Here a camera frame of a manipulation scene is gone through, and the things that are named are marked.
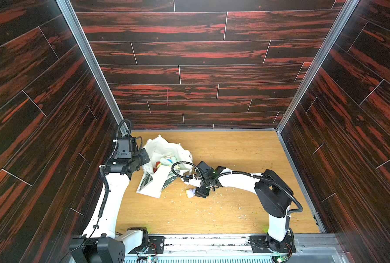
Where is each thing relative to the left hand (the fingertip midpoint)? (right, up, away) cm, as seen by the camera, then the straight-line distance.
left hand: (145, 154), depth 79 cm
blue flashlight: (+12, -4, +16) cm, 20 cm away
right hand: (+28, -18, +14) cm, 36 cm away
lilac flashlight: (+22, -21, +7) cm, 31 cm away
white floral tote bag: (-1, +1, +19) cm, 19 cm away
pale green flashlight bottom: (+9, -4, +8) cm, 12 cm away
